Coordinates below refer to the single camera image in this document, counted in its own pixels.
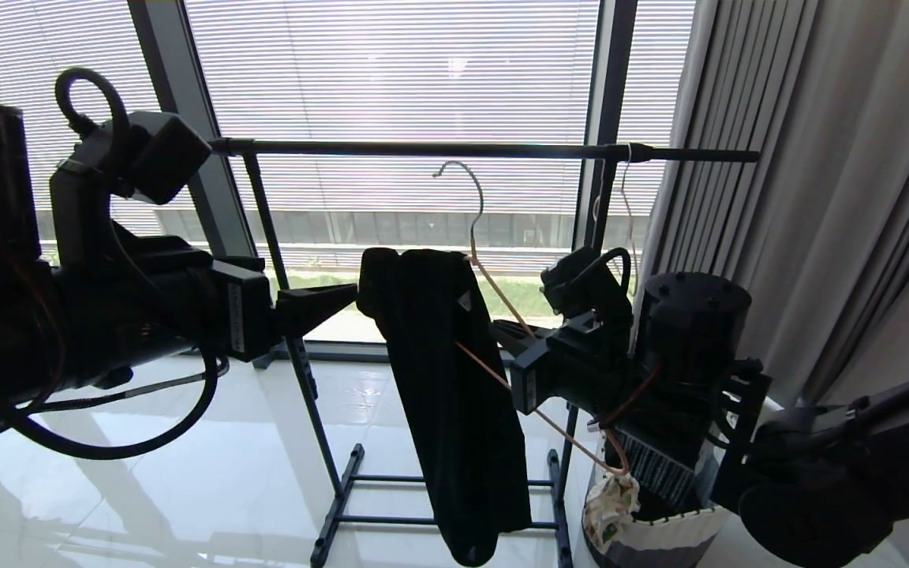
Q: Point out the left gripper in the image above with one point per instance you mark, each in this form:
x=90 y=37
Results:
x=170 y=315

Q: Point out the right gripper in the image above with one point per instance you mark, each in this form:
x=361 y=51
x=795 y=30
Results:
x=581 y=363

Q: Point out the pink clothes hanger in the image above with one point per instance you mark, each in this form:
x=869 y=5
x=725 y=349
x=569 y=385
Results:
x=502 y=296
x=628 y=207

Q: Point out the black short-sleeved shirt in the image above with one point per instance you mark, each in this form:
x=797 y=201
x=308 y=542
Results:
x=447 y=410

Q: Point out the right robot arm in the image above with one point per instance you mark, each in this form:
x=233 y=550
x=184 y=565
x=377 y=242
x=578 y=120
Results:
x=691 y=315

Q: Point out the black clothes rack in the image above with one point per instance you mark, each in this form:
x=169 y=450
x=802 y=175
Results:
x=423 y=148

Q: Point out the white laundry basket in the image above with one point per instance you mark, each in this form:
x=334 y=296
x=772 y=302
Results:
x=660 y=544

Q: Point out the cream printed garment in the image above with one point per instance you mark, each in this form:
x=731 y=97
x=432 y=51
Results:
x=608 y=509

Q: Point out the window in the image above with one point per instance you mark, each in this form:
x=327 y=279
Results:
x=423 y=71

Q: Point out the grey curtain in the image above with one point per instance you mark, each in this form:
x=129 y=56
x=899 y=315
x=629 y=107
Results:
x=817 y=158

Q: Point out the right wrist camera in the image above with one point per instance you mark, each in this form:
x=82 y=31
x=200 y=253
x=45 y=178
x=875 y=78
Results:
x=573 y=284

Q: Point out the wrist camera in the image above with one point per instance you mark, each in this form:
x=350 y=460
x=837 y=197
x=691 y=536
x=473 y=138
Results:
x=573 y=284
x=166 y=158

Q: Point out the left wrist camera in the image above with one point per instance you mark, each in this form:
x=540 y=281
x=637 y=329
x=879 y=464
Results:
x=166 y=158

